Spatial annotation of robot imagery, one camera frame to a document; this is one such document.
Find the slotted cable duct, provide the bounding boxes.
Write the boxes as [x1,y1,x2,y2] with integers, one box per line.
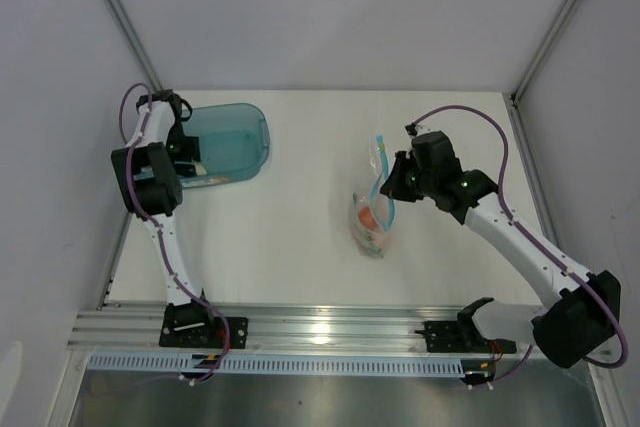
[87,351,465,378]

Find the white toy egg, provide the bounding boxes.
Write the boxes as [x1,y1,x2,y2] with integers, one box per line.
[192,163,207,176]

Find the left frame post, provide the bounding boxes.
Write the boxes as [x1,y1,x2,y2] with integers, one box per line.
[103,0,163,90]

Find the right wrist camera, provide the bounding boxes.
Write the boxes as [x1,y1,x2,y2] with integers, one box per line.
[404,123,431,138]

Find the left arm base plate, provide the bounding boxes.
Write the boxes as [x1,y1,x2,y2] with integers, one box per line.
[159,302,249,349]

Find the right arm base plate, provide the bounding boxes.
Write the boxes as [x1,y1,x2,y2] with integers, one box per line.
[414,320,517,354]

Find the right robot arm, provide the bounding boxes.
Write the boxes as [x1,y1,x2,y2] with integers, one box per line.
[380,131,621,368]

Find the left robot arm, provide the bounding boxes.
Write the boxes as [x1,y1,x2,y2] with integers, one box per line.
[110,90,217,347]

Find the clear zip top bag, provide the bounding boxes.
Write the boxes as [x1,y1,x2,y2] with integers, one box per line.
[348,135,396,260]

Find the aluminium mounting rail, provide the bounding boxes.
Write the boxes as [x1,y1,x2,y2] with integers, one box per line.
[66,302,613,360]

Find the right frame post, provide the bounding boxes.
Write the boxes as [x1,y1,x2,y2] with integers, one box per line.
[509,0,615,103]

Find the green toy pepper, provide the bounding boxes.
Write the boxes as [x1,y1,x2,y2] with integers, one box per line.
[359,232,379,255]

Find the teal plastic tub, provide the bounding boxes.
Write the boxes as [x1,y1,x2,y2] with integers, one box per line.
[175,103,270,189]

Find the frame post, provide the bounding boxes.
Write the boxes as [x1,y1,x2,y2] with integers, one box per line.
[509,0,615,103]
[103,0,163,90]

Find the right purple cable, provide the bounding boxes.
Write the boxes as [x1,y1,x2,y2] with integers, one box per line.
[405,105,630,391]

